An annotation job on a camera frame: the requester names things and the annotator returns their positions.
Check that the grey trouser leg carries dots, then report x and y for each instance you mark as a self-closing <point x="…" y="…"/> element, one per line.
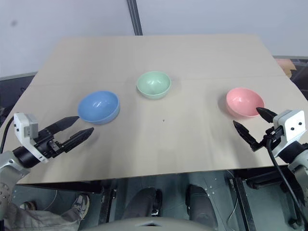
<point x="33" y="220"/>

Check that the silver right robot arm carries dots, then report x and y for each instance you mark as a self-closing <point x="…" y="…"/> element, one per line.
<point x="299" y="156"/>

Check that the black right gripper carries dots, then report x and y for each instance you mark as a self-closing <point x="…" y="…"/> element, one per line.
<point x="272" y="136"/>

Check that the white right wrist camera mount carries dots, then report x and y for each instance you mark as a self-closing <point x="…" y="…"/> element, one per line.
<point x="292" y="125"/>

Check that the pink red bowl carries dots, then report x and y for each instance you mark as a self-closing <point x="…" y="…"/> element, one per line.
<point x="243" y="101"/>

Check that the grey robot torso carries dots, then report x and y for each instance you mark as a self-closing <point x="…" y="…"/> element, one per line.
<point x="154" y="225"/>

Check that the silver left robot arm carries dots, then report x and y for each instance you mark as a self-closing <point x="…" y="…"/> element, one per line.
<point x="10" y="166"/>

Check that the dark vertical wall post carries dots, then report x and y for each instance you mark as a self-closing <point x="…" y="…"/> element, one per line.
<point x="134" y="16"/>

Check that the green bowl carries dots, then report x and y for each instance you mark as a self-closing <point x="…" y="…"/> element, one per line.
<point x="154" y="84"/>

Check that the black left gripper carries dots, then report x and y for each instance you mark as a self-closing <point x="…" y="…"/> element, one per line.
<point x="47" y="145"/>

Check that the black table frame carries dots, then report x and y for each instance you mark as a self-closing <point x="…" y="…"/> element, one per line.
<point x="243" y="199"/>

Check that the pinkish cardboard box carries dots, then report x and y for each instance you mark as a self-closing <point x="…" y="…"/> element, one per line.
<point x="286" y="66"/>

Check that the dark rounded robot leg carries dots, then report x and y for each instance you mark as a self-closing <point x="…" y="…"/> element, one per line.
<point x="199" y="203"/>
<point x="143" y="203"/>

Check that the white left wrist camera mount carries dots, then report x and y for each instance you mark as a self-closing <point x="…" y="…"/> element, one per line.
<point x="22" y="127"/>

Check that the blue bowl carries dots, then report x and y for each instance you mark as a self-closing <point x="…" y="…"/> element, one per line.
<point x="98" y="107"/>

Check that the grey sneaker shoe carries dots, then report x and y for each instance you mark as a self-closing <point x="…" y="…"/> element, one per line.
<point x="80" y="205"/>

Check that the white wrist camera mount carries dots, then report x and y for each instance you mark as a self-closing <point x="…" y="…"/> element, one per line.
<point x="22" y="127"/>
<point x="292" y="125"/>

